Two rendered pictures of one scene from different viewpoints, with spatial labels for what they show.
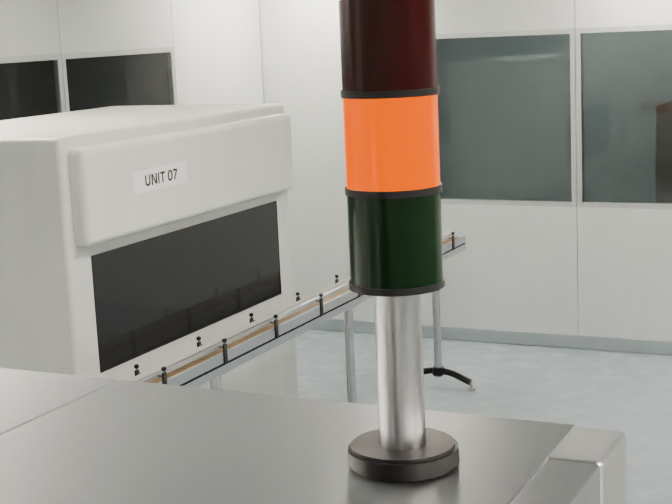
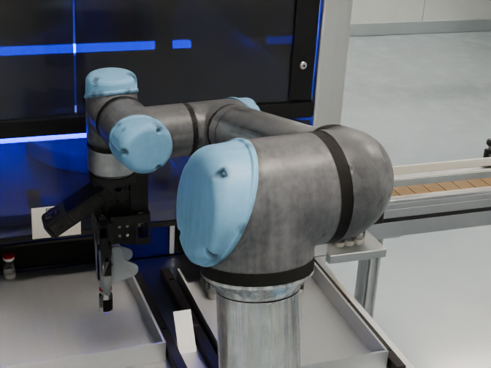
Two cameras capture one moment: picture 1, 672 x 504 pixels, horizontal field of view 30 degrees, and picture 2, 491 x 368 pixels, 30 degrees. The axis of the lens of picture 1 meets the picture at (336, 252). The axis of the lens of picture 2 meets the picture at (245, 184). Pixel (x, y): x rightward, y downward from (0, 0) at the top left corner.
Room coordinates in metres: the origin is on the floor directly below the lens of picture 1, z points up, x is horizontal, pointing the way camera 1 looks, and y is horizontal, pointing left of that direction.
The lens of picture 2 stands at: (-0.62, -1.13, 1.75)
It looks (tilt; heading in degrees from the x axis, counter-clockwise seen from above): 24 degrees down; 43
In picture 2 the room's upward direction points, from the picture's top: 4 degrees clockwise
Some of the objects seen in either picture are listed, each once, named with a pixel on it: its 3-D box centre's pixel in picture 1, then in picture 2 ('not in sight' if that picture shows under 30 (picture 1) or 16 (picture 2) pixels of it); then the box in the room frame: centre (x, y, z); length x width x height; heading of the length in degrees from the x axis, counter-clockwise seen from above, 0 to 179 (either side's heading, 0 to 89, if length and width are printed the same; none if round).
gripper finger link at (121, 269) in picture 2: not in sight; (119, 271); (0.17, -0.15, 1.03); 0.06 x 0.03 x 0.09; 151
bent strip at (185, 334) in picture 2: not in sight; (193, 348); (0.24, -0.25, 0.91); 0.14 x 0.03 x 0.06; 64
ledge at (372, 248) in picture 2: not in sight; (343, 240); (0.78, -0.13, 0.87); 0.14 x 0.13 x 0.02; 64
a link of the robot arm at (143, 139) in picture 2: not in sight; (146, 133); (0.15, -0.23, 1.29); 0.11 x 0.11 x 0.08; 69
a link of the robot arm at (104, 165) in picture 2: not in sight; (112, 157); (0.17, -0.13, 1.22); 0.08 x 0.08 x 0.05
